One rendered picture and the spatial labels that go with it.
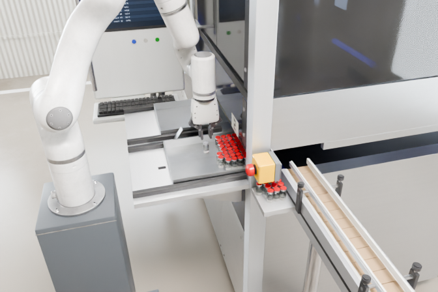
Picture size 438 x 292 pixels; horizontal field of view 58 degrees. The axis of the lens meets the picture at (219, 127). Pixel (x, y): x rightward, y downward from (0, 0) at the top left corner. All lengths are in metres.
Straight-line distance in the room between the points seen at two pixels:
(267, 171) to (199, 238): 1.26
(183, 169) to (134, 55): 0.88
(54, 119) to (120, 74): 1.06
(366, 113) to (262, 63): 0.44
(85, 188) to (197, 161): 0.42
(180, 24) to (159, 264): 1.46
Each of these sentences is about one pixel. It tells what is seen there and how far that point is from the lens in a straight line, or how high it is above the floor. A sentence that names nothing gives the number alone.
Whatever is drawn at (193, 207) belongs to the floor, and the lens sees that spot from 2.65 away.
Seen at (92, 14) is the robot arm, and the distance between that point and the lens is 1.16.
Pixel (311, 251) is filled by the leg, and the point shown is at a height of 0.74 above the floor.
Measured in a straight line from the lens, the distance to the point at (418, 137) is 1.88.
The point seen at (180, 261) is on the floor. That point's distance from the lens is 2.34.
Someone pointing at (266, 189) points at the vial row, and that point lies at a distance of 1.34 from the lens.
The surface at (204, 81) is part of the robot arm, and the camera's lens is 1.38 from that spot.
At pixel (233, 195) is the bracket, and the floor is 0.77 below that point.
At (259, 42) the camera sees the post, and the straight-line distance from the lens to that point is 1.15.
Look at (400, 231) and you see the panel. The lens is 1.95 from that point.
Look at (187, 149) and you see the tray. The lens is 1.59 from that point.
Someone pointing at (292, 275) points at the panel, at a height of 0.36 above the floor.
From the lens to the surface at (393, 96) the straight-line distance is 1.47.
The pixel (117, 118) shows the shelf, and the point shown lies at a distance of 2.06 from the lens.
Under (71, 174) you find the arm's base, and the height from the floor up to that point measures 1.00.
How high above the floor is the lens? 1.76
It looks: 30 degrees down
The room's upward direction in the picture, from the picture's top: 1 degrees counter-clockwise
